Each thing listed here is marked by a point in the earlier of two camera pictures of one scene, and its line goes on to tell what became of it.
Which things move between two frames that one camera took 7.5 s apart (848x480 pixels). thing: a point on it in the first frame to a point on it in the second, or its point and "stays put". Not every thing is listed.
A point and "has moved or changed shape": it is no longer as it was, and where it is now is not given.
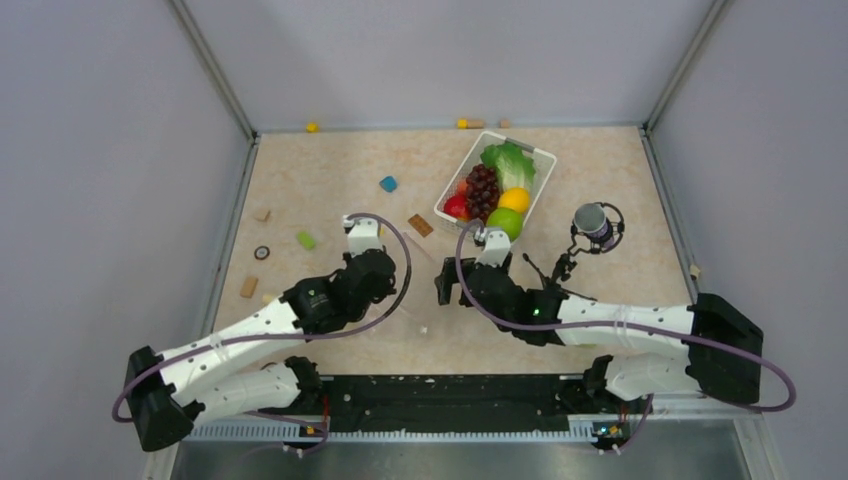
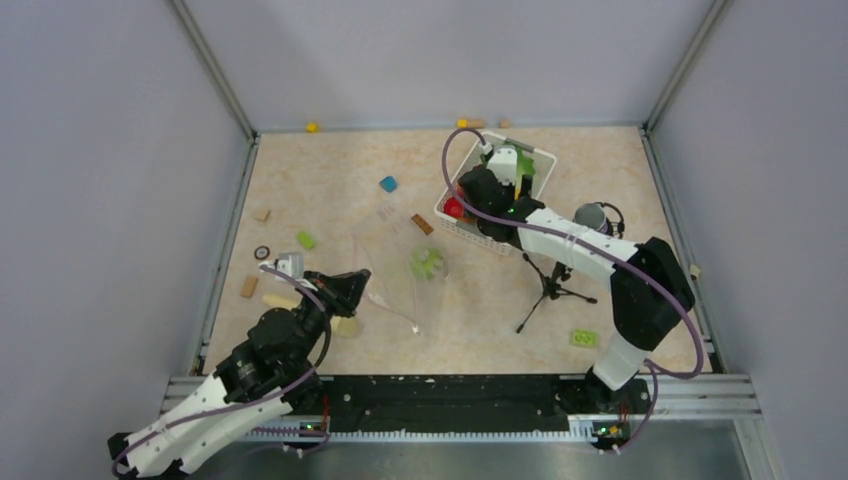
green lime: (505, 220) has moved or changed shape
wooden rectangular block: (249, 287) stays put
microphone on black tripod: (598, 229) stays put
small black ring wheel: (267, 252) stays put
